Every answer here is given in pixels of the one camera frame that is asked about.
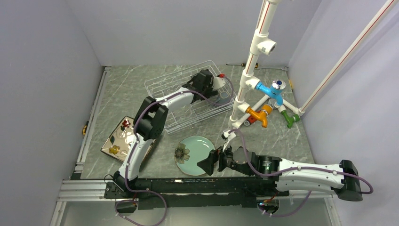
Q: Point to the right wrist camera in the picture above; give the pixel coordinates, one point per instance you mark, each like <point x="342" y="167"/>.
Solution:
<point x="228" y="135"/>

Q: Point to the blue pipe valve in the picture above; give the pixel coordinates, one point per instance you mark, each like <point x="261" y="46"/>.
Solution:
<point x="273" y="91"/>

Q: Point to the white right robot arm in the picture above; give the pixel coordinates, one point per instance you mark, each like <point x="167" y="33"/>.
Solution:
<point x="341" y="179"/>

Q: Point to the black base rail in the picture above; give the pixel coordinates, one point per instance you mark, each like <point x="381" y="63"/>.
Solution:
<point x="196" y="192"/>

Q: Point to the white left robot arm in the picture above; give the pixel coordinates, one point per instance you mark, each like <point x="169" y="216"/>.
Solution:
<point x="150" y="120"/>

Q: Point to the grey dotted ceramic mug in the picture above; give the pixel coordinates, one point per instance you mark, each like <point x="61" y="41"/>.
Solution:
<point x="223" y="98"/>

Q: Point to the teal flower ceramic plate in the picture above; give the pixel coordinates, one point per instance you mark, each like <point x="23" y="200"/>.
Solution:
<point x="189" y="152"/>

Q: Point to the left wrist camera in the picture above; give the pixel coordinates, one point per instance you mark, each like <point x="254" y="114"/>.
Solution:
<point x="219" y="81"/>

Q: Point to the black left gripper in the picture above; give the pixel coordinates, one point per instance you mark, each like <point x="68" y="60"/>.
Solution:
<point x="211" y="92"/>

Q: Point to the white diagonal PVC pipe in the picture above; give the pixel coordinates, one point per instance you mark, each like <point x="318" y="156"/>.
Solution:
<point x="372" y="24"/>

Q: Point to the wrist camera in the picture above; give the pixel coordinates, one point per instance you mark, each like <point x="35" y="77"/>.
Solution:
<point x="228" y="135"/>
<point x="219" y="81"/>

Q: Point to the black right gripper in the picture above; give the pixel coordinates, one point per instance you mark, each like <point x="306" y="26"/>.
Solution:
<point x="207" y="164"/>

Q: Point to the green pipe fitting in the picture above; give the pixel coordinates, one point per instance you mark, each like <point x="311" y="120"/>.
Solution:
<point x="290" y="120"/>

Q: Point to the brown rectangular floral plate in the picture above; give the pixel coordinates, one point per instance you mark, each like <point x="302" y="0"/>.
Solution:
<point x="120" y="140"/>

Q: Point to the orange pipe fitting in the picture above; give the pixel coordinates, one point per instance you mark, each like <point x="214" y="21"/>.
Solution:
<point x="260" y="115"/>

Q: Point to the white wire dish rack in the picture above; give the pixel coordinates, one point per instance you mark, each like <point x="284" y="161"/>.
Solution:
<point x="187" y="109"/>

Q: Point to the yellow handled screwdriver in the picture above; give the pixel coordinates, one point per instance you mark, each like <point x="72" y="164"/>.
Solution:
<point x="242" y="65"/>

